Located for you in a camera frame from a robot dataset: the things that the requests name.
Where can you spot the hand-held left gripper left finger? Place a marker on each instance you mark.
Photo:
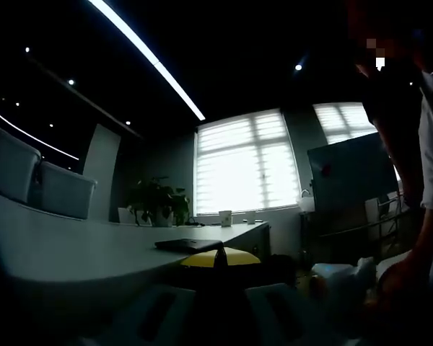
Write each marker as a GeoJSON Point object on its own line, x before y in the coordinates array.
{"type": "Point", "coordinates": [166, 310]}

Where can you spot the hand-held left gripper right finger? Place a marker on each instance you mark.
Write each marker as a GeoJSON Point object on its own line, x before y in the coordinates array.
{"type": "Point", "coordinates": [274, 313]}

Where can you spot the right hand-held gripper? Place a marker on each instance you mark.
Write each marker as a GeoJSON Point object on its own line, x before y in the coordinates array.
{"type": "Point", "coordinates": [332, 275]}

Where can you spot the black fixed fixture clamp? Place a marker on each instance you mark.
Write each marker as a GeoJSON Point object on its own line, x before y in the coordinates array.
{"type": "Point", "coordinates": [187, 245]}

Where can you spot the white desk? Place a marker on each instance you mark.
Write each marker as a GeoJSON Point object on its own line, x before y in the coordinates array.
{"type": "Point", "coordinates": [75, 248]}

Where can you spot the white crumpled bag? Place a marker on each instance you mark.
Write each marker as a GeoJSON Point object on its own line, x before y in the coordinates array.
{"type": "Point", "coordinates": [305, 202]}

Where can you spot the white cup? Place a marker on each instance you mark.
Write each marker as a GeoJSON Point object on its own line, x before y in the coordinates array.
{"type": "Point", "coordinates": [250, 217]}
{"type": "Point", "coordinates": [224, 218]}

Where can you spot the dark board on stand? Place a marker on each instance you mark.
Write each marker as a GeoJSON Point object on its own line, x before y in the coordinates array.
{"type": "Point", "coordinates": [350, 173]}

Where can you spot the green potted plant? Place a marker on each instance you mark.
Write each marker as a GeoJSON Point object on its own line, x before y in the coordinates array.
{"type": "Point", "coordinates": [155, 198]}

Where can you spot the window with blinds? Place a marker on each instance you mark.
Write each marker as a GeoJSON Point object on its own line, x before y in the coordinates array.
{"type": "Point", "coordinates": [343, 119]}
{"type": "Point", "coordinates": [245, 169]}

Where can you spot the white storage box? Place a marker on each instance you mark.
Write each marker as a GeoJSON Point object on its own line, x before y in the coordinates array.
{"type": "Point", "coordinates": [11, 166]}
{"type": "Point", "coordinates": [65, 191]}

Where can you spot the white square column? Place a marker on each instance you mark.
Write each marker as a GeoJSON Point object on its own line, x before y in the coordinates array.
{"type": "Point", "coordinates": [101, 166]}

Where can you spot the long ceiling light strip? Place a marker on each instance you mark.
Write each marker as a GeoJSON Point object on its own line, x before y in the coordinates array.
{"type": "Point", "coordinates": [187, 104]}

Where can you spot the metal frame chair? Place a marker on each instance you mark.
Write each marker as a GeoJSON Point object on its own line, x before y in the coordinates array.
{"type": "Point", "coordinates": [373, 209]}

